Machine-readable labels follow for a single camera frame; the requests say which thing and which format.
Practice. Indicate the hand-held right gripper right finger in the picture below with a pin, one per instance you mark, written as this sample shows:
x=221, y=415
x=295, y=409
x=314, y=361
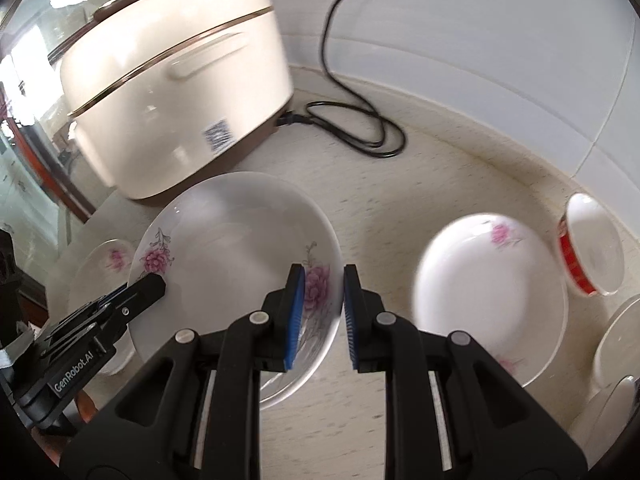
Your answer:
x=350, y=320

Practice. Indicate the small floral white plate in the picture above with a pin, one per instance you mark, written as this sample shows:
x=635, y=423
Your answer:
x=107, y=265

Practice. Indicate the floral white deep plate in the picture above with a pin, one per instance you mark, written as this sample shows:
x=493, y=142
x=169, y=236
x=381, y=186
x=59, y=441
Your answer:
x=480, y=290

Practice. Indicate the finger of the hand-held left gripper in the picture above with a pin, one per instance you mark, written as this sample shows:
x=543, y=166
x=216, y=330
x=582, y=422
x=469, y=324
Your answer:
x=85, y=312
x=149, y=290

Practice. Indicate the large floral white plate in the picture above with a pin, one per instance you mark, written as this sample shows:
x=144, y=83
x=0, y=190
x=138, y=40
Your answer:
x=225, y=240

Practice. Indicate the red rimmed white bowl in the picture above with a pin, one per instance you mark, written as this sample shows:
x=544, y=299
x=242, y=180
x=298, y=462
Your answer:
x=595, y=240

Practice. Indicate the plain white plate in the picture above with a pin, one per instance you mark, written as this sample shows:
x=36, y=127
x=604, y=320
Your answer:
x=622, y=335

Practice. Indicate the plain white dish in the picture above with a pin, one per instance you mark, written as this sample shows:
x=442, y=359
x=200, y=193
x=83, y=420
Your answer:
x=600, y=420

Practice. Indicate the cream rice cooker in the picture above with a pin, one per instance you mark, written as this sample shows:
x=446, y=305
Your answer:
x=175, y=85

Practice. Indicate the glass window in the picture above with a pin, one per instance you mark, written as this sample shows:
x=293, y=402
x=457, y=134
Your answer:
x=30, y=60

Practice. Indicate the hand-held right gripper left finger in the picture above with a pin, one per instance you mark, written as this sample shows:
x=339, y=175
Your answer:
x=296, y=310

